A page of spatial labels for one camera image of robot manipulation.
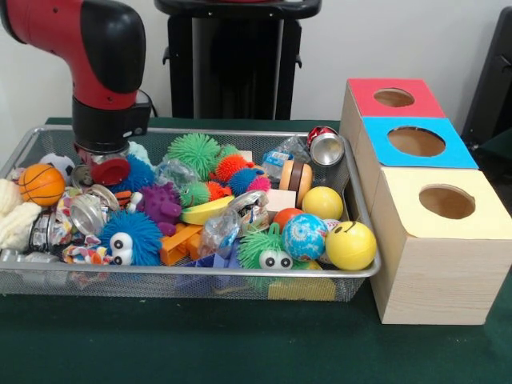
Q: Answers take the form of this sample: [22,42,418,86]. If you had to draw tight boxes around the dark green tablecloth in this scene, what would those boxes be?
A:
[478,130,512,177]
[0,116,512,384]

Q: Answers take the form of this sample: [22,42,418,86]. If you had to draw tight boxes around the yellow ball with seam lines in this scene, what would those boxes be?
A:
[301,186,344,221]

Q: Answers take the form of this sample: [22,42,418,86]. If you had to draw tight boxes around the black upright panel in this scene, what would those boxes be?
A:
[462,6,512,141]

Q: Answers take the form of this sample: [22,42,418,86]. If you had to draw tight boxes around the plain orange ball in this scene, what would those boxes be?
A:
[273,207,306,233]

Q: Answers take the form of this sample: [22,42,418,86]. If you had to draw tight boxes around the plain wooden cube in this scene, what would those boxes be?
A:
[264,189,298,213]

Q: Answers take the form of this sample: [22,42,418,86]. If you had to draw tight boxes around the toy hamburger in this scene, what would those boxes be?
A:
[278,159,314,197]

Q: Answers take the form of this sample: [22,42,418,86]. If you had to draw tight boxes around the globe print ball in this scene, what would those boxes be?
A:
[281,213,328,263]

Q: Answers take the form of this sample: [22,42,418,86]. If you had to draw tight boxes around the purple spiky rubber toy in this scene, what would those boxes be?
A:
[138,182,183,236]

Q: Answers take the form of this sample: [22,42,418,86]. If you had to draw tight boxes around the silver wire mesh bin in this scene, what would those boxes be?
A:
[0,124,381,303]

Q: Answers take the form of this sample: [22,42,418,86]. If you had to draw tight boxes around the wooden box with three holes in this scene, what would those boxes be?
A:
[338,78,512,326]

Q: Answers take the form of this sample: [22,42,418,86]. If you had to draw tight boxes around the crushed red drink can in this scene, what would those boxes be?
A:
[306,126,346,166]

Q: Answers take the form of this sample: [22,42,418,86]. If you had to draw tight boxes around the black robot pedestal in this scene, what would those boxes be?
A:
[154,0,323,120]

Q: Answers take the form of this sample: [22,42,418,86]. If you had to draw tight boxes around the plain yellow ball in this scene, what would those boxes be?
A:
[325,220,378,271]

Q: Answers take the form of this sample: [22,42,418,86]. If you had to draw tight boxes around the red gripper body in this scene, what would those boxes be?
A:
[74,144,131,186]

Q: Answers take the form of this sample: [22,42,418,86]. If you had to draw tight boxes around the orange toy basketball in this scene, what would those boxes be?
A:
[18,163,66,207]

